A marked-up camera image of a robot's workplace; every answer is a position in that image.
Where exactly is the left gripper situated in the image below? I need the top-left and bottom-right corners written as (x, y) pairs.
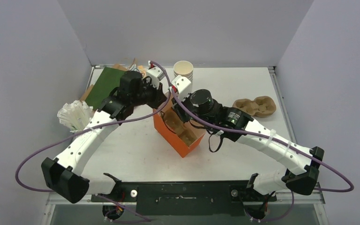
top-left (131, 78), bottom-right (167, 110)

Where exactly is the pulp cup carrier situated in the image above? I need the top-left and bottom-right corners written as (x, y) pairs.
top-left (160, 110), bottom-right (197, 146)

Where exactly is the orange paper bag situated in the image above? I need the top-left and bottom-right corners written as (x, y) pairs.
top-left (153, 97), bottom-right (206, 158)

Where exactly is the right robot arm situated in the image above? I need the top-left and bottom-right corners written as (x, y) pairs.
top-left (170, 89), bottom-right (324, 201)

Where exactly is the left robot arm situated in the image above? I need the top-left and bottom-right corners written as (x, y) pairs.
top-left (41, 67), bottom-right (168, 203)

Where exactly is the brown paper bags stack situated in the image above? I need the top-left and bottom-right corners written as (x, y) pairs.
top-left (79, 58), bottom-right (148, 101)

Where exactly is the stack of paper cups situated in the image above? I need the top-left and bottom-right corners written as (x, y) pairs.
top-left (173, 60), bottom-right (194, 82)

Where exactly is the green paper bag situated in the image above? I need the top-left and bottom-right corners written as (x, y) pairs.
top-left (85, 67), bottom-right (125, 111)

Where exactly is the stack of pulp cup carriers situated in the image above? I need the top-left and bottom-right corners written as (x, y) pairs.
top-left (232, 96), bottom-right (277, 118)

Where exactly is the white wrapped straws bundle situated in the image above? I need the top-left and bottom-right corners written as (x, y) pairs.
top-left (57, 100), bottom-right (94, 133)

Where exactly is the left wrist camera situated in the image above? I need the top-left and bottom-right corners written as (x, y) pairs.
top-left (146, 60), bottom-right (166, 89)

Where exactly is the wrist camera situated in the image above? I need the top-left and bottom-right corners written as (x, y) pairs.
top-left (146, 60), bottom-right (166, 89)
top-left (171, 75), bottom-right (192, 101)

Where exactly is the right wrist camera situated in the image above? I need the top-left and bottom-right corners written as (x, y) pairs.
top-left (171, 75), bottom-right (192, 101)

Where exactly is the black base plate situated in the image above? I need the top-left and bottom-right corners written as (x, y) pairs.
top-left (91, 180), bottom-right (277, 217)

